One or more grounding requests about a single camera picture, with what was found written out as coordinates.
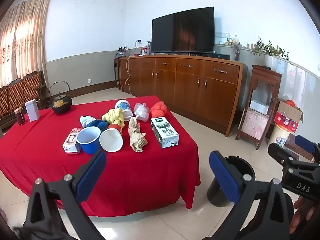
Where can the glossy blue cup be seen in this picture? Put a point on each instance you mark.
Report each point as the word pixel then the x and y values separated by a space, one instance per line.
pixel 87 145

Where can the black cast iron teapot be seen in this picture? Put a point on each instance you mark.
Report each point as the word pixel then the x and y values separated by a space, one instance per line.
pixel 61 105

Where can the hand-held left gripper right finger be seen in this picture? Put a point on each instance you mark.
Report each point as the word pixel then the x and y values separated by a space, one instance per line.
pixel 222 177

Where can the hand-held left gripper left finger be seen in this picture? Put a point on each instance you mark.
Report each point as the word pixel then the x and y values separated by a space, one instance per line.
pixel 91 177

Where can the white red tissue packet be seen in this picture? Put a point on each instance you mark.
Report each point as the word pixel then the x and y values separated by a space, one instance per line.
pixel 71 142

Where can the person's right hand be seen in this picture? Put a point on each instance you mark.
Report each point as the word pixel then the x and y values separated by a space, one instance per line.
pixel 303 215

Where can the white wall shelf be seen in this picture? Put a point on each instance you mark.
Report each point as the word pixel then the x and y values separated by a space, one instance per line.
pixel 222 35

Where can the pink floral box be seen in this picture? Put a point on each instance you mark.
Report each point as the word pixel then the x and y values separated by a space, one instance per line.
pixel 255 125

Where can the red plastic bag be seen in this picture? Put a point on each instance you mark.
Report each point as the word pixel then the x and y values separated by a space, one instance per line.
pixel 158 109

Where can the orange bag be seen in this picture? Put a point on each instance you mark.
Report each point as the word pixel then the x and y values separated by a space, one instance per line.
pixel 291 103

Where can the bottles and red-lid jar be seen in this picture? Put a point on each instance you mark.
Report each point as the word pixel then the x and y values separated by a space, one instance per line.
pixel 146 50

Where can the small dark side table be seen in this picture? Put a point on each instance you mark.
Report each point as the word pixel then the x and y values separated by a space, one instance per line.
pixel 116 72

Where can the cardboard box red print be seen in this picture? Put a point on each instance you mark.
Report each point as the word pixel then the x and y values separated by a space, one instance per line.
pixel 287 117

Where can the potted plant white vase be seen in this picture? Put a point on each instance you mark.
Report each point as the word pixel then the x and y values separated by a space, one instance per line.
pixel 270 48

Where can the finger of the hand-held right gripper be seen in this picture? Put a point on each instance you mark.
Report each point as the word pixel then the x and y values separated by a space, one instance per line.
pixel 278 153
pixel 305 143

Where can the dark red jar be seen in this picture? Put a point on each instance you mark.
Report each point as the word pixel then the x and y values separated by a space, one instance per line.
pixel 20 117

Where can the yellow cloth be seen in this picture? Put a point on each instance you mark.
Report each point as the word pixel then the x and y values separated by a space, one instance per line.
pixel 113 116

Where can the small potted plant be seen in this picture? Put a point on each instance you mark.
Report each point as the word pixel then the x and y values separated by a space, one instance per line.
pixel 122 51

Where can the long wooden sideboard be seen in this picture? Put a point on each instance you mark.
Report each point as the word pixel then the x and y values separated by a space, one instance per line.
pixel 187 87

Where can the blue face mask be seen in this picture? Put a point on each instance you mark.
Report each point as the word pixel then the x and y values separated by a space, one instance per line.
pixel 86 120

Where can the beige patterned curtain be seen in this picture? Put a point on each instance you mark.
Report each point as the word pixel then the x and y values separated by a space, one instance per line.
pixel 22 42

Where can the white tin box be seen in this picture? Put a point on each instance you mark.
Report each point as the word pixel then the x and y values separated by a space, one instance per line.
pixel 32 110

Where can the black trash bin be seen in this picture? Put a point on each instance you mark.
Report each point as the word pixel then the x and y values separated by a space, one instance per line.
pixel 216 195

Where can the clear plastic bag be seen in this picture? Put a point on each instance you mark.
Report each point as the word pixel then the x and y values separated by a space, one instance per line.
pixel 142 111

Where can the beige paper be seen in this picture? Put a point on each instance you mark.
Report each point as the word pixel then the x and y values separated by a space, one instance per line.
pixel 136 137

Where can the white floral bucket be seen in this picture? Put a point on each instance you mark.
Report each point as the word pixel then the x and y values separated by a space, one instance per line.
pixel 280 136

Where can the blue patterned paper cup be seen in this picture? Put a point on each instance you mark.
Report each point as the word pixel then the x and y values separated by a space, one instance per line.
pixel 125 107

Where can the carved wooden stand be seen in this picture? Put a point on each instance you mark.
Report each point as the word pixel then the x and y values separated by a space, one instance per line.
pixel 266 76

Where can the white green milk carton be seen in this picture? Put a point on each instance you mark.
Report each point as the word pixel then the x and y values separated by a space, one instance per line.
pixel 163 132

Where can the black sound bar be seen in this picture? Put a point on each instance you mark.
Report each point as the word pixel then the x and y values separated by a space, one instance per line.
pixel 220 55

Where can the wooden lattice bench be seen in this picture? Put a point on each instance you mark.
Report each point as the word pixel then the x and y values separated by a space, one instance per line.
pixel 22 90

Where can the black flat television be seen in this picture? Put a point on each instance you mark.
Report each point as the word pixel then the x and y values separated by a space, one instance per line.
pixel 182 30

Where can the vase with dried flowers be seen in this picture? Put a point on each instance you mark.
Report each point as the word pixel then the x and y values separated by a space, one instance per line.
pixel 237 53

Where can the white red paper cup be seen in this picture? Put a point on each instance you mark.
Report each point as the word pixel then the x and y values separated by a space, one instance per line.
pixel 111 140

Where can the red tablecloth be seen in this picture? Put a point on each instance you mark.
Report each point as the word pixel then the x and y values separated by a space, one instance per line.
pixel 137 175

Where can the blue cloth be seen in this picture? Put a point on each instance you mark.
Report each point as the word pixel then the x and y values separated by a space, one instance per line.
pixel 97 124

